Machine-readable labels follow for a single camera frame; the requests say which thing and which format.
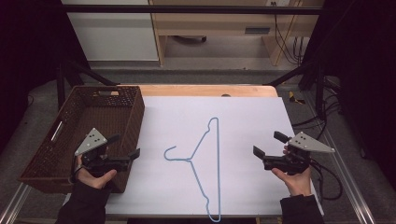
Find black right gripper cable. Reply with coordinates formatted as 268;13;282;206
308;158;344;202

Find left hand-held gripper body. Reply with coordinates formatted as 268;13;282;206
74;127;132;178

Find person's left hand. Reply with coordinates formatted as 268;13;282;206
74;154;119;190

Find black floor cables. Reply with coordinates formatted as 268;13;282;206
291;77;344;142

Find brown wicker basket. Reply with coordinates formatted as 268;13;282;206
18;85;146;194

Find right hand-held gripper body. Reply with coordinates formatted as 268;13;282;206
262;131;336;176

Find white cabinet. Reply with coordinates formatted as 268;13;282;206
61;0;160;63

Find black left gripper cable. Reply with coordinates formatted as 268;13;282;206
67;163;86;185

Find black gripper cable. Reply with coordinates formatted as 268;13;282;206
308;158;344;202
67;163;86;185

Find aluminium rail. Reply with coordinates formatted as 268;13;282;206
0;182;33;224
321;128;378;224

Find blue wire clothes hanger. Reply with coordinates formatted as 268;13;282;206
163;117;222;224

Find yellow and black tool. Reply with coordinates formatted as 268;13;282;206
288;91;306;105

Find person's right hand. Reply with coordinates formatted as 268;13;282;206
271;146;313;197

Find black metal stand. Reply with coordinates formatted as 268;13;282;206
262;60;329;119
56;60;120;110

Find light wooden desk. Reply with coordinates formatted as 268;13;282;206
148;0;325;67

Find black hanging cables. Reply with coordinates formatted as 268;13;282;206
270;1;305;65

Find white table sheet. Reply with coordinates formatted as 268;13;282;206
64;95;325;217

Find black horizontal frame bar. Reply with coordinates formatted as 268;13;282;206
61;4;323;16

